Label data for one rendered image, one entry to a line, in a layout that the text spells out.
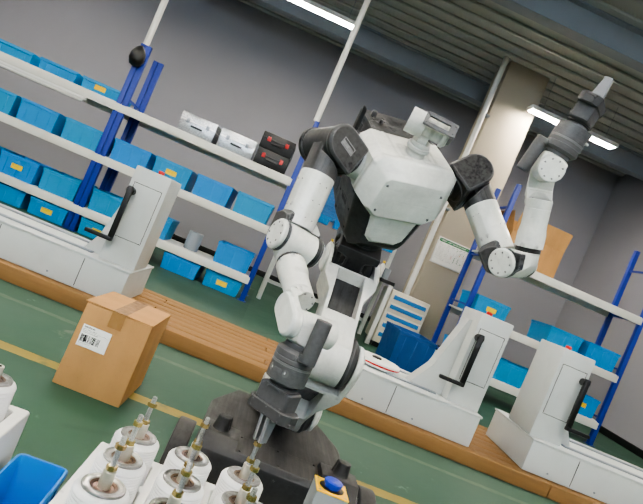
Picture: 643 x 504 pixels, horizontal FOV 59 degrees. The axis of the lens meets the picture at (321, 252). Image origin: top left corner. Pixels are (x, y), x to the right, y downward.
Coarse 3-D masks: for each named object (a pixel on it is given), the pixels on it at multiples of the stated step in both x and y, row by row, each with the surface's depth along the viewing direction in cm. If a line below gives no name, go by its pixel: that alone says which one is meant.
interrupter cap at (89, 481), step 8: (96, 472) 97; (88, 480) 93; (96, 480) 95; (88, 488) 91; (96, 488) 93; (112, 488) 95; (120, 488) 95; (96, 496) 90; (104, 496) 91; (112, 496) 92; (120, 496) 93
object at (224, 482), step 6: (222, 474) 118; (222, 480) 117; (228, 480) 116; (216, 486) 118; (222, 486) 116; (228, 486) 115; (234, 486) 115; (240, 486) 115; (258, 486) 118; (216, 492) 117; (258, 492) 117; (210, 498) 119; (258, 498) 118
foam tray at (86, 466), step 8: (96, 448) 121; (104, 448) 122; (88, 464) 113; (152, 464) 124; (160, 464) 125; (80, 472) 109; (88, 472) 110; (152, 472) 120; (72, 480) 105; (152, 480) 117; (64, 488) 102; (144, 488) 113; (208, 488) 124; (56, 496) 98; (64, 496) 99; (136, 496) 111; (144, 496) 110; (208, 496) 120
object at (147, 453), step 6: (120, 432) 116; (114, 438) 115; (120, 438) 114; (114, 444) 114; (156, 444) 118; (138, 450) 113; (144, 450) 114; (150, 450) 115; (156, 450) 117; (144, 456) 114; (150, 456) 115; (144, 462) 115; (150, 462) 116; (144, 474) 116; (144, 480) 117
